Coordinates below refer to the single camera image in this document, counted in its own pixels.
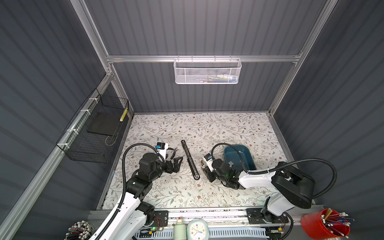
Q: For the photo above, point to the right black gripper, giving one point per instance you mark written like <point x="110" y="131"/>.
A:
<point x="210" y="178"/>

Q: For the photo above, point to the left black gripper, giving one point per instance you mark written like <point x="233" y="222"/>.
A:
<point x="169" y="169"/>

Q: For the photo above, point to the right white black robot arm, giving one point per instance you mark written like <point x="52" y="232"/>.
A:
<point x="295" y="188"/>

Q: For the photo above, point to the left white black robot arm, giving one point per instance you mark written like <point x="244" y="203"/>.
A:
<point x="131" y="212"/>

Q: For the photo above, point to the black pliers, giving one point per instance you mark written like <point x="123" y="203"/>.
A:
<point x="171" y="151"/>

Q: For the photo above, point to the mint analog clock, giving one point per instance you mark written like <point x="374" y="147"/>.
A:
<point x="198" y="230"/>

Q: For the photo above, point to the pale green glue bottle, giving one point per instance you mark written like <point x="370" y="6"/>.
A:
<point x="180" y="230"/>

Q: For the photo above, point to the yellow marker in basket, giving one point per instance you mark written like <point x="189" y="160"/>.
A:
<point x="123" y="114"/>

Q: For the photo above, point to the black notebook in basket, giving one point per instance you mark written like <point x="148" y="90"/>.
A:
<point x="105" y="124"/>

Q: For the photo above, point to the clear cup of pens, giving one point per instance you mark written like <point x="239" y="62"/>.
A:
<point x="82" y="230"/>

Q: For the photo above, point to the red pencil cup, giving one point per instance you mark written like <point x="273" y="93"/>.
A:
<point x="327" y="224"/>

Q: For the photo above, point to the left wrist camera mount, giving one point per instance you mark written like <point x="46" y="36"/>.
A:
<point x="162" y="149"/>

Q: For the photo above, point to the black wire basket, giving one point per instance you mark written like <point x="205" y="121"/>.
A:
<point x="79" y="145"/>

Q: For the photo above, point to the white wire mesh basket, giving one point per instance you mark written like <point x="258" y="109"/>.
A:
<point x="207" y="71"/>

